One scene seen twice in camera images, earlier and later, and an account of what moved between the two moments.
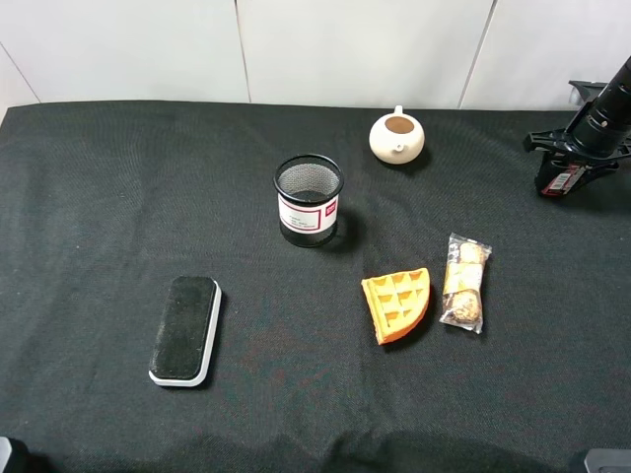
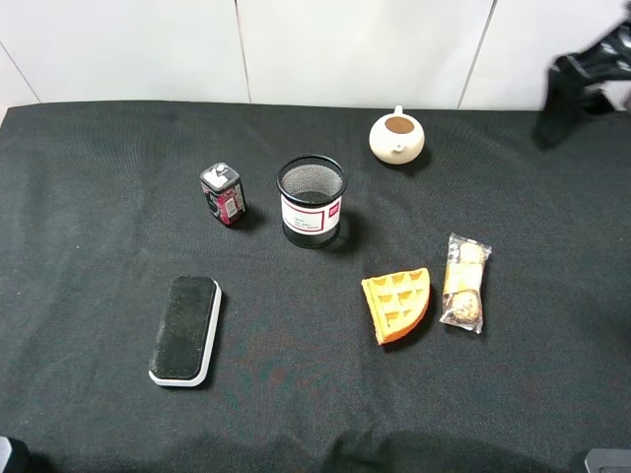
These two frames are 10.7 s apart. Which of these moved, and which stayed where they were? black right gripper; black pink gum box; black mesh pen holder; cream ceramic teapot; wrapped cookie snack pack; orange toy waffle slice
Moved: black pink gum box; black right gripper
Stayed: orange toy waffle slice; wrapped cookie snack pack; black mesh pen holder; cream ceramic teapot
